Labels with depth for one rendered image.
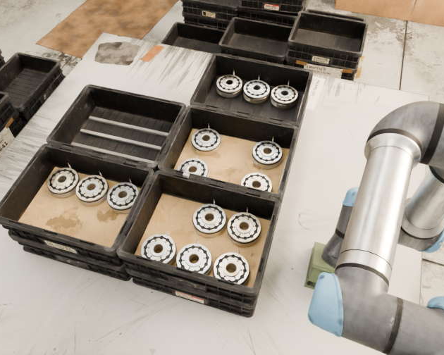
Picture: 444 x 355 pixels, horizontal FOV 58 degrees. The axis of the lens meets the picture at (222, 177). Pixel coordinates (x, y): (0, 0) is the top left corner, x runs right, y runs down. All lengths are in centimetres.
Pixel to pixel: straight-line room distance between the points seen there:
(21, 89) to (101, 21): 129
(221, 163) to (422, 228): 66
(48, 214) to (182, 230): 43
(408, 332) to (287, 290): 78
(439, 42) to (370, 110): 189
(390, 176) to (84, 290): 100
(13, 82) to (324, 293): 235
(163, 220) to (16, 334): 55
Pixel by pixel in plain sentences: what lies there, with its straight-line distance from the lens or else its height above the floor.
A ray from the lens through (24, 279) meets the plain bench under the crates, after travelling 147.
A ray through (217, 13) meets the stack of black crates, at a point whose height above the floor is 41.
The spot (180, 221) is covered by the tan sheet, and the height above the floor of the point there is 83.
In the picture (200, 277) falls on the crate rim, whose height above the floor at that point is 93.
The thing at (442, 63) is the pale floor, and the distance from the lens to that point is 346.
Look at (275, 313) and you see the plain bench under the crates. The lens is 129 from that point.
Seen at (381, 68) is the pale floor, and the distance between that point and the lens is 324.
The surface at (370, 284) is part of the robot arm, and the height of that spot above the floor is 141.
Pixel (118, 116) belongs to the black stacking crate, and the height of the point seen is 83.
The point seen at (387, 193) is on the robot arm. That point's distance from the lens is 67.
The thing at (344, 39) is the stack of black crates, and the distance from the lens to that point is 257.
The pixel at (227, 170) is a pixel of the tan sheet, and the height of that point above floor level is 83.
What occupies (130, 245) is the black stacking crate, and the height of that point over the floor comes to 88.
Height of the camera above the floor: 193
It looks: 54 degrees down
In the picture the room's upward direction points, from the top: 2 degrees counter-clockwise
